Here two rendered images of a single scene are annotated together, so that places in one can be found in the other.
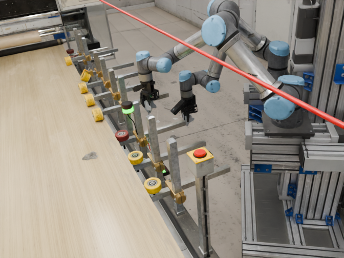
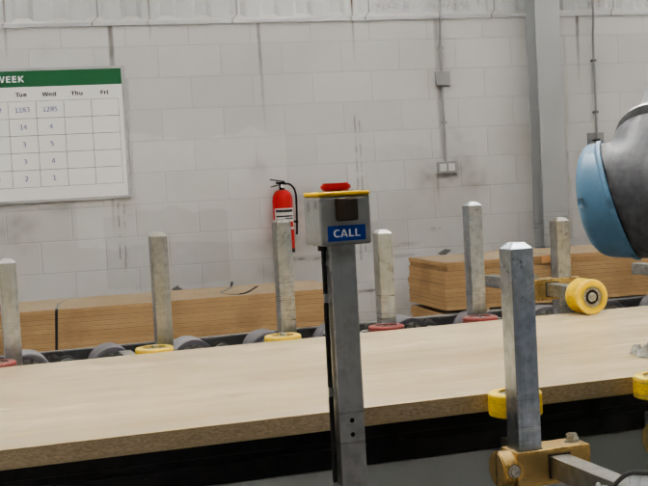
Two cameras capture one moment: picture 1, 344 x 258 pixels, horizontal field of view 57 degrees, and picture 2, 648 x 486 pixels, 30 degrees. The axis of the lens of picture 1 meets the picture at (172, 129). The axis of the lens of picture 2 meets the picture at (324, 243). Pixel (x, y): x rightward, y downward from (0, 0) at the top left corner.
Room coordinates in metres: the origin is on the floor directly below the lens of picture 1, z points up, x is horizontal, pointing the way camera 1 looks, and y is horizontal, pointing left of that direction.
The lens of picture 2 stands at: (0.93, -1.68, 1.24)
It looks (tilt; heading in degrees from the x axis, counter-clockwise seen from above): 3 degrees down; 93
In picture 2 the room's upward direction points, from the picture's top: 3 degrees counter-clockwise
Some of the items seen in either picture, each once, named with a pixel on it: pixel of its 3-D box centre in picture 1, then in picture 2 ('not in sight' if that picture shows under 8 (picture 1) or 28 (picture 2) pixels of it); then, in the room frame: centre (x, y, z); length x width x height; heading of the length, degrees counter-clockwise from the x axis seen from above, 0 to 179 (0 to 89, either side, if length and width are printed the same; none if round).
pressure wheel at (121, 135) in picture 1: (123, 140); not in sight; (1.58, 0.30, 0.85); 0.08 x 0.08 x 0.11
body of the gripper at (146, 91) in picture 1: (148, 90); not in sight; (1.61, 0.11, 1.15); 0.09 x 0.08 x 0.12; 41
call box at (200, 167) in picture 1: (200, 163); (337, 220); (0.87, -0.09, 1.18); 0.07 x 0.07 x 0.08; 21
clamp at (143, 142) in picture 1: (140, 138); not in sight; (1.59, 0.20, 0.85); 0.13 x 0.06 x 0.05; 21
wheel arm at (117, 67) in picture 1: (113, 68); not in sight; (2.59, 0.44, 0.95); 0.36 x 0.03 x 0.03; 111
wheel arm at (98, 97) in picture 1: (122, 90); not in sight; (2.10, 0.32, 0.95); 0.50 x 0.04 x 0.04; 111
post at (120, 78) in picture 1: (126, 109); not in sight; (1.81, 0.28, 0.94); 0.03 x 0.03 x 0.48; 21
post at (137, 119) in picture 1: (141, 136); not in sight; (1.57, 0.19, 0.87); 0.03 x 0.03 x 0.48; 21
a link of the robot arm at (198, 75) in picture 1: (201, 78); not in sight; (1.75, -0.21, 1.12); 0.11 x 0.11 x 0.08; 19
